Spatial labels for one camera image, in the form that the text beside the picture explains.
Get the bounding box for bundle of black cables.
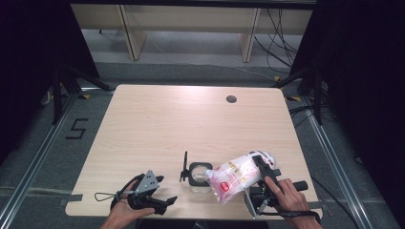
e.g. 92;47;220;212
254;9;302;75

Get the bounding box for white cable coil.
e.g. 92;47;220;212
40;90;53;106

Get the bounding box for thin grey cord loop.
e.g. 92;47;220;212
94;191;120;202

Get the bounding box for black tripod stand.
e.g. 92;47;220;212
52;63;114;125
271;66;324;125

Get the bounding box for person's right hand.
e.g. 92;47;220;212
266;177;319;223

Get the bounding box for light wooden shelf unit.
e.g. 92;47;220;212
71;3;314;63

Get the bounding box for glass jar with black lid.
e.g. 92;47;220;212
179;151;214;194

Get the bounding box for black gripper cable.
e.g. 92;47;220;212
307;176;361;229

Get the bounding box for aluminium floor rail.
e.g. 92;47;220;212
0;94;79;229
302;96;375;229

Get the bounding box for grey tape strip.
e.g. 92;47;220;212
60;194;84;206

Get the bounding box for black curtain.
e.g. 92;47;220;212
289;0;405;223
0;0;101;166

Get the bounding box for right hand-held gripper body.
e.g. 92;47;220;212
244;180;309;220

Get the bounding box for red and white sugar pouch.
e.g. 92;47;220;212
203;150;277;204

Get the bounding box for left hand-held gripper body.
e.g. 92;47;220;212
127;169;167;216

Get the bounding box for person's left hand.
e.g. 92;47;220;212
108;180;157;227

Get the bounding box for black floor cables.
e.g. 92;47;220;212
288;104;337;128

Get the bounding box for black wrist strap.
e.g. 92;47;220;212
110;173;145;211
268;208;322;224

